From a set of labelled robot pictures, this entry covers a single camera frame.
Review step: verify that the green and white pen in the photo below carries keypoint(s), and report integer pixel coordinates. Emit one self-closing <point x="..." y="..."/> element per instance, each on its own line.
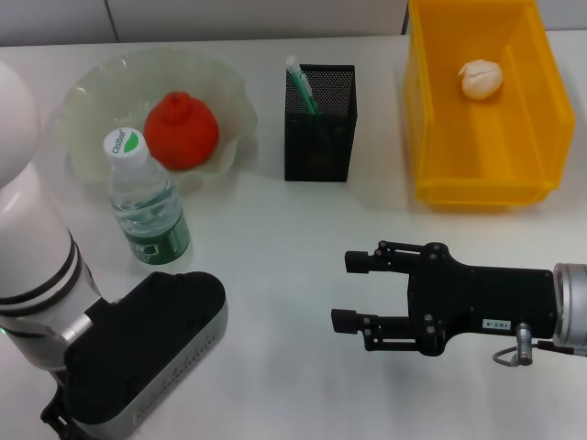
<point x="303" y="87"/>

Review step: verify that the orange fruit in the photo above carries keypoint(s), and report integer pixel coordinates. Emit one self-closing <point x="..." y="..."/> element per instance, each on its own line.
<point x="183" y="133"/>

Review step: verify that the black mesh pen holder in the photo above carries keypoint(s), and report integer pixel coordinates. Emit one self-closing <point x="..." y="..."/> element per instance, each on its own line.
<point x="316" y="151"/>

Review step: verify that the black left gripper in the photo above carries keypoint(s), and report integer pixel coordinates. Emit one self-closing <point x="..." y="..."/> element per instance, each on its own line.
<point x="62" y="417"/>

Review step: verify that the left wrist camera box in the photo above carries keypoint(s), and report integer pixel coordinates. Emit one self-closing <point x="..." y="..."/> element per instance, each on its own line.
<point x="147" y="330"/>

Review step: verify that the white garlic bulb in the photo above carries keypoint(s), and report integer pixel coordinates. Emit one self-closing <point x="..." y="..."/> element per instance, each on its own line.
<point x="481" y="80"/>

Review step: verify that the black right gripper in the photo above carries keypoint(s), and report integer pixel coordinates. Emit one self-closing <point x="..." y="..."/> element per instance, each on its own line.
<point x="481" y="298"/>

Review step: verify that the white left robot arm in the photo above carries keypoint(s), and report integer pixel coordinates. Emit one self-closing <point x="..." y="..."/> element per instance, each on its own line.
<point x="27" y="229"/>

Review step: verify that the clear green-label water bottle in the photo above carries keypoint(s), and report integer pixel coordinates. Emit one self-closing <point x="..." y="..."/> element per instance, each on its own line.
<point x="151" y="206"/>

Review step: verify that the translucent green wavy fruit plate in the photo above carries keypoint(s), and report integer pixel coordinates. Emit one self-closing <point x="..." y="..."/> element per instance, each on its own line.
<point x="101" y="91"/>

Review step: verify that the yellow plastic storage bin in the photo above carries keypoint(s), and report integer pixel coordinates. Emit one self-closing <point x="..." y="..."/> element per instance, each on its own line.
<point x="481" y="151"/>

